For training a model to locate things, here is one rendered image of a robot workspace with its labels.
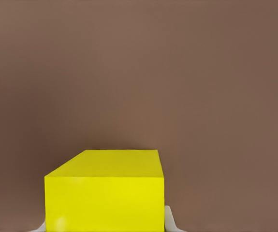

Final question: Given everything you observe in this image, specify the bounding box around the pale right gripper right finger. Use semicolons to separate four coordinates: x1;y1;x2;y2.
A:
164;204;181;232

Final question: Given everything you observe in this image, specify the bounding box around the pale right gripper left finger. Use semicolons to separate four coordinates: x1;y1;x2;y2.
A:
34;220;46;232

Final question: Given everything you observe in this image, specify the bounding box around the yellow square block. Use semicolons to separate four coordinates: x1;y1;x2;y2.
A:
44;149;165;232

